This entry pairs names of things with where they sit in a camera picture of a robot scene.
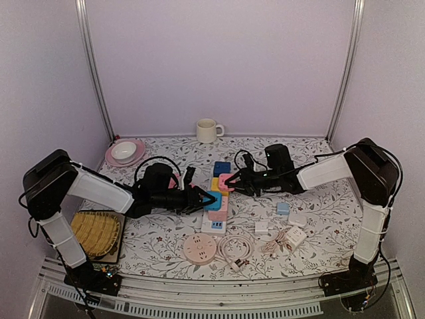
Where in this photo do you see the woven bamboo basket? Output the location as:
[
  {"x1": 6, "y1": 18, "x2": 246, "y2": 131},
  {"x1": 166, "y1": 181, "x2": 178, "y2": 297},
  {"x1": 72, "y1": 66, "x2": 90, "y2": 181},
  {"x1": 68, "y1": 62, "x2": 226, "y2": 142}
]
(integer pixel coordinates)
[{"x1": 71, "y1": 211, "x2": 121, "y2": 257}]

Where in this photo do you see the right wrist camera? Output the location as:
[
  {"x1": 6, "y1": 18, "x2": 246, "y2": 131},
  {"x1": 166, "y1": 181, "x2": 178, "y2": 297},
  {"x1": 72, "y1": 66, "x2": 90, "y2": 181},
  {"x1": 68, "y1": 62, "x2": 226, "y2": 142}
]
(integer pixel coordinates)
[{"x1": 242, "y1": 153, "x2": 255, "y2": 171}]

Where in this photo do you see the white bowl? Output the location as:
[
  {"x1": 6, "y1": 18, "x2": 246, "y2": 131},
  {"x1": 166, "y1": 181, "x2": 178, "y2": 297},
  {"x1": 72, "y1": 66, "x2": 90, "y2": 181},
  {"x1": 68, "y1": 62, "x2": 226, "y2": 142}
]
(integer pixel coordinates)
[{"x1": 111, "y1": 142, "x2": 137, "y2": 164}]

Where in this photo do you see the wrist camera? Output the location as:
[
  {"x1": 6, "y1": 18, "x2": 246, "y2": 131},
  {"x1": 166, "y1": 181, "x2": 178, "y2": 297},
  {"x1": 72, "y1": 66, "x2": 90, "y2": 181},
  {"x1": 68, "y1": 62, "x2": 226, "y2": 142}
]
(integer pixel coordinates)
[
  {"x1": 242, "y1": 153, "x2": 255, "y2": 171},
  {"x1": 181, "y1": 166, "x2": 196, "y2": 190}
]

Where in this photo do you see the pink coiled power cord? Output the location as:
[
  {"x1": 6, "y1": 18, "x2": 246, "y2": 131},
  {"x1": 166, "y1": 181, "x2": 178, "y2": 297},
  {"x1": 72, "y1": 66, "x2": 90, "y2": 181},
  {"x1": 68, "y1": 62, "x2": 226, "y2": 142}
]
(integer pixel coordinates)
[{"x1": 217, "y1": 235, "x2": 256, "y2": 272}]

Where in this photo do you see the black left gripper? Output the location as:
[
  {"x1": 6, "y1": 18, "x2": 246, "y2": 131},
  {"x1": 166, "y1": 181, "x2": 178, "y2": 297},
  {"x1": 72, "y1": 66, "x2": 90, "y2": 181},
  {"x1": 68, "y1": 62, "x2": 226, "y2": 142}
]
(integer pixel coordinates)
[{"x1": 152, "y1": 185, "x2": 216, "y2": 215}]

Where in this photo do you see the white long power strip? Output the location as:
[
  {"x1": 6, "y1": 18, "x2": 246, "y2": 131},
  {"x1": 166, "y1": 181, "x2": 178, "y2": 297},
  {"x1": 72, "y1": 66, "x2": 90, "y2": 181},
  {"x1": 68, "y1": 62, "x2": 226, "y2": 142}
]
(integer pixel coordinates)
[{"x1": 201, "y1": 210, "x2": 227, "y2": 236}]

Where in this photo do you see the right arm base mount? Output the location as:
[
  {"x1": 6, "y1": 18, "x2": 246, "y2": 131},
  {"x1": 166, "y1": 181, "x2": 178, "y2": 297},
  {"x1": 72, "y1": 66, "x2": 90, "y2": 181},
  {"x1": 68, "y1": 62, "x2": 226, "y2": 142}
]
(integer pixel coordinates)
[{"x1": 318, "y1": 267, "x2": 378, "y2": 296}]

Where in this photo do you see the left aluminium frame post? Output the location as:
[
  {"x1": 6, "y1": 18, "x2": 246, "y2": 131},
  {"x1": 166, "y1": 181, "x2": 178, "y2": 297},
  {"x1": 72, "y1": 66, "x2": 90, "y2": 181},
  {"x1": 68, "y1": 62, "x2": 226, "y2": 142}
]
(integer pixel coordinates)
[{"x1": 75, "y1": 0, "x2": 116, "y2": 143}]

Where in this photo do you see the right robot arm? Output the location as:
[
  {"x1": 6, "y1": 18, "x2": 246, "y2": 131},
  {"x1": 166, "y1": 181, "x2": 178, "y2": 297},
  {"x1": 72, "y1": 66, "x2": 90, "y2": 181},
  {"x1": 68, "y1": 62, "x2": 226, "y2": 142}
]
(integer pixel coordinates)
[{"x1": 224, "y1": 138, "x2": 402, "y2": 290}]

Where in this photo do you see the pink cube socket front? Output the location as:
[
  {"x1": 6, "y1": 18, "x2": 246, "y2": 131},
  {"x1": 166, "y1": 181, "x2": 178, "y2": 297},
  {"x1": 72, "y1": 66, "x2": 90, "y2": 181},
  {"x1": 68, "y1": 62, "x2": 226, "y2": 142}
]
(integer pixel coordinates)
[{"x1": 208, "y1": 196, "x2": 228, "y2": 221}]

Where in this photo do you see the white charger plug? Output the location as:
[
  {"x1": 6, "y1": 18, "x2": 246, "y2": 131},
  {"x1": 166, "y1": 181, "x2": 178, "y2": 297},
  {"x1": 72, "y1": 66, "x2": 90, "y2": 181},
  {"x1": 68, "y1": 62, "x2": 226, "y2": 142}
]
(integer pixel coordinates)
[{"x1": 254, "y1": 221, "x2": 269, "y2": 235}]

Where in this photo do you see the dark blue cube socket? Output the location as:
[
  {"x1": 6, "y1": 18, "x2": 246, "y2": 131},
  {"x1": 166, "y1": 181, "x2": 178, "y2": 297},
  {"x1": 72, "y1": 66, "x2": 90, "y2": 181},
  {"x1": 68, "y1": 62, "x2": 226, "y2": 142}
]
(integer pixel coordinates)
[{"x1": 213, "y1": 161, "x2": 231, "y2": 177}]

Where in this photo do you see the white square adapter plug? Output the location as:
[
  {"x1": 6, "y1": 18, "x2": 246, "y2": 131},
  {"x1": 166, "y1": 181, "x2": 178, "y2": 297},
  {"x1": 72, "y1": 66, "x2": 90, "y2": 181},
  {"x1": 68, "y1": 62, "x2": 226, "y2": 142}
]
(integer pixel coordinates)
[{"x1": 288, "y1": 213, "x2": 307, "y2": 228}]

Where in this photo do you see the thin pink charging cable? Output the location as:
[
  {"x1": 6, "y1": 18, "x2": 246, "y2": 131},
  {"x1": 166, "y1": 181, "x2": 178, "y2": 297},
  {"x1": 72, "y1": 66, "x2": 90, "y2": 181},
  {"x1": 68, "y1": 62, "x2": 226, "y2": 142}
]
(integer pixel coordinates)
[{"x1": 258, "y1": 231, "x2": 295, "y2": 257}]

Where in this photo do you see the pink triangular power strip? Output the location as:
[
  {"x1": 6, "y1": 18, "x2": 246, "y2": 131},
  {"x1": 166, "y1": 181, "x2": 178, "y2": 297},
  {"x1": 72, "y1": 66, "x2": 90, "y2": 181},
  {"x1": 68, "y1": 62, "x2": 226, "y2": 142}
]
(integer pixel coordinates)
[{"x1": 168, "y1": 174, "x2": 181, "y2": 189}]

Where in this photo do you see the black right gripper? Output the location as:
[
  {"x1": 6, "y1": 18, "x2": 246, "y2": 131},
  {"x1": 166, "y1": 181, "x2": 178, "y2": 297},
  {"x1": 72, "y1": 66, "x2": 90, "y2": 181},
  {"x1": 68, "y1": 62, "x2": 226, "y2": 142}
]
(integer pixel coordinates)
[{"x1": 224, "y1": 165, "x2": 281, "y2": 197}]

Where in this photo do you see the cyan cube socket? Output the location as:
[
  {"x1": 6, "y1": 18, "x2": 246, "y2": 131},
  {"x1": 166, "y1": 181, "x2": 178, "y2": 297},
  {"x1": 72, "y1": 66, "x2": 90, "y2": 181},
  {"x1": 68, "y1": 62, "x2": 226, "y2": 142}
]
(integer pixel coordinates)
[{"x1": 203, "y1": 191, "x2": 222, "y2": 211}]

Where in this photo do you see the light blue charger plug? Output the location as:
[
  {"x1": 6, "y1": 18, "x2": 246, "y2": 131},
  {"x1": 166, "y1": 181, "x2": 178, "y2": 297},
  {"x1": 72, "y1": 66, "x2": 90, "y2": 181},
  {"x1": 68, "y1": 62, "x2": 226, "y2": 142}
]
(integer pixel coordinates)
[{"x1": 276, "y1": 203, "x2": 290, "y2": 216}]

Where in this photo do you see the aluminium frame post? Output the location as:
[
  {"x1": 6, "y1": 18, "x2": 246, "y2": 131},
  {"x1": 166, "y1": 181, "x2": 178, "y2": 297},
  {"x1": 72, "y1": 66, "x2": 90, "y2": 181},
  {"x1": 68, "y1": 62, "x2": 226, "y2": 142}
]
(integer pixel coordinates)
[
  {"x1": 325, "y1": 0, "x2": 365, "y2": 144},
  {"x1": 75, "y1": 0, "x2": 116, "y2": 143}
]

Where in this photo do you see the pink plate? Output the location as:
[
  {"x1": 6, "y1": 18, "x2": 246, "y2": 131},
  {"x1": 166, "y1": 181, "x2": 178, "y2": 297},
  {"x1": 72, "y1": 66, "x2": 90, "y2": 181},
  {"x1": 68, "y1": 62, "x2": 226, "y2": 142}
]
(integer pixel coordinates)
[{"x1": 105, "y1": 139, "x2": 145, "y2": 167}]

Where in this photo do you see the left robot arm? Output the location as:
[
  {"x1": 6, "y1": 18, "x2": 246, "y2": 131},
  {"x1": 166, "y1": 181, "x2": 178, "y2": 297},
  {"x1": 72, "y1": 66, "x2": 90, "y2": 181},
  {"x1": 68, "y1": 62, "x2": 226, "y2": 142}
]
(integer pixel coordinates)
[{"x1": 19, "y1": 149, "x2": 217, "y2": 288}]

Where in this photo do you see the right aluminium frame post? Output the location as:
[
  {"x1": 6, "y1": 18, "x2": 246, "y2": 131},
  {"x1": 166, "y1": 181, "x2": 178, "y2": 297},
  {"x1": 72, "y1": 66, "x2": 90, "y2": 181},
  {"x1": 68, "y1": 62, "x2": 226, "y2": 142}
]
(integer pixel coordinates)
[{"x1": 325, "y1": 0, "x2": 365, "y2": 144}]

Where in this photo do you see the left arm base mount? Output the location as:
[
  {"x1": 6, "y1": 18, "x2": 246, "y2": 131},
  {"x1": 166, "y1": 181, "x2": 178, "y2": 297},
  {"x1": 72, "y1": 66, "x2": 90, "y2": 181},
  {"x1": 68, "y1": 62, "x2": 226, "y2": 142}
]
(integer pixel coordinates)
[{"x1": 64, "y1": 261, "x2": 122, "y2": 296}]

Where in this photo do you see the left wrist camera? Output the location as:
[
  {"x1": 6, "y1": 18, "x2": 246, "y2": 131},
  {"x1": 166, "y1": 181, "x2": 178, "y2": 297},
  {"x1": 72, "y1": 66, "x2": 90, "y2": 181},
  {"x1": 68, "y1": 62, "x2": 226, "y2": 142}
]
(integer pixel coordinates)
[{"x1": 181, "y1": 166, "x2": 196, "y2": 190}]

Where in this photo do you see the yellow cube socket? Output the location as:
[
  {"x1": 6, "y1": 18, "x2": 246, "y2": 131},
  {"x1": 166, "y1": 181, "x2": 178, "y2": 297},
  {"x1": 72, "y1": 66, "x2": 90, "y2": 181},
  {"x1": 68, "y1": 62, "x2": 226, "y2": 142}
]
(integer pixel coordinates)
[{"x1": 211, "y1": 177, "x2": 230, "y2": 196}]

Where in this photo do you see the cream ceramic mug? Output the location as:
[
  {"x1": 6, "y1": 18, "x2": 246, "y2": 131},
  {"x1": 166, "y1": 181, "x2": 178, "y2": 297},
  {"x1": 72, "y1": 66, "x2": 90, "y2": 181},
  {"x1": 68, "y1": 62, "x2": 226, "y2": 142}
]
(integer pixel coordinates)
[{"x1": 196, "y1": 118, "x2": 225, "y2": 144}]

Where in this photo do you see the white delixi socket adapter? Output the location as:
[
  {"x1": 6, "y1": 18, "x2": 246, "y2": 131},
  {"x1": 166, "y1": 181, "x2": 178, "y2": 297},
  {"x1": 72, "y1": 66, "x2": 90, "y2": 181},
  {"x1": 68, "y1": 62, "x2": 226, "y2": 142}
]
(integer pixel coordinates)
[{"x1": 284, "y1": 226, "x2": 307, "y2": 251}]

